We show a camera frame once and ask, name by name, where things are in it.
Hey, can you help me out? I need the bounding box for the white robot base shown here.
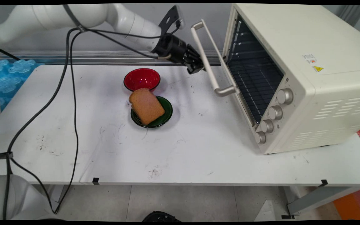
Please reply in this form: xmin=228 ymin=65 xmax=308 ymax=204
xmin=0 ymin=174 xmax=58 ymax=220

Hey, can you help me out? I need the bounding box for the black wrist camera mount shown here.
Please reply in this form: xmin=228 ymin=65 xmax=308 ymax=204
xmin=158 ymin=4 xmax=186 ymax=35

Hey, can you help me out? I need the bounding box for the cream toaster oven body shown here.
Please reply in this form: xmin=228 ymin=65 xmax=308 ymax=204
xmin=222 ymin=4 xmax=360 ymax=155

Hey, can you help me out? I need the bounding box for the dark green plate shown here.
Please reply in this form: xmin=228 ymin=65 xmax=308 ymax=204
xmin=130 ymin=95 xmax=173 ymax=129

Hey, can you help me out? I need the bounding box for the cream glass oven door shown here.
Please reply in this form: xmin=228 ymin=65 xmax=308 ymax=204
xmin=190 ymin=19 xmax=259 ymax=128

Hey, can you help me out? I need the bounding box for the small silver oven knob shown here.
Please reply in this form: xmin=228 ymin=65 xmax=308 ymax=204
xmin=254 ymin=131 xmax=267 ymax=144

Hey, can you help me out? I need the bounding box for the red bowl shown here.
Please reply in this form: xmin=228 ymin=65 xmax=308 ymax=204
xmin=123 ymin=68 xmax=161 ymax=92

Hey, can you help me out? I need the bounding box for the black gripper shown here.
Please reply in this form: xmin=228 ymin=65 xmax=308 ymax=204
xmin=151 ymin=33 xmax=206 ymax=75

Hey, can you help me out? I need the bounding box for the white label sticker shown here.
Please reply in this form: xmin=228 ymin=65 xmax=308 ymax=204
xmin=302 ymin=54 xmax=318 ymax=65

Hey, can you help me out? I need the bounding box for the white table leg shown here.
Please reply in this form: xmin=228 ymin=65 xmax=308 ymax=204
xmin=47 ymin=184 xmax=65 ymax=215

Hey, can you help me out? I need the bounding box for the orange box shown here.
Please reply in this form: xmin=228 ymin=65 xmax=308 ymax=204
xmin=333 ymin=187 xmax=360 ymax=221

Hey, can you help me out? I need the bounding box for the grey metal table leg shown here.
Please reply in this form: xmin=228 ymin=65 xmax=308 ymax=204
xmin=281 ymin=186 xmax=360 ymax=219

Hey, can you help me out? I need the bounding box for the black round floor object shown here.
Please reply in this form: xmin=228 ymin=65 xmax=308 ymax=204
xmin=142 ymin=211 xmax=182 ymax=223

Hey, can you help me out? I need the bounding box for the large silver oven knob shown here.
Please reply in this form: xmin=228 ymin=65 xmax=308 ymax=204
xmin=276 ymin=87 xmax=294 ymax=105

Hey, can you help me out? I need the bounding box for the metal wire oven rack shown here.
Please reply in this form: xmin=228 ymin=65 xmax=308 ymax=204
xmin=229 ymin=59 xmax=284 ymax=124

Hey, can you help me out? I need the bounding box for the brown toast slice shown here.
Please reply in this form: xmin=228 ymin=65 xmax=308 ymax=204
xmin=128 ymin=88 xmax=166 ymax=126

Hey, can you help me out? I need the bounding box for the aluminium rail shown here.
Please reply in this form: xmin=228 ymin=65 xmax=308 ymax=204
xmin=0 ymin=51 xmax=223 ymax=66

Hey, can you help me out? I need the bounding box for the thin black camera cable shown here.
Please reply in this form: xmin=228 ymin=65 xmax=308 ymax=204
xmin=9 ymin=19 xmax=183 ymax=216

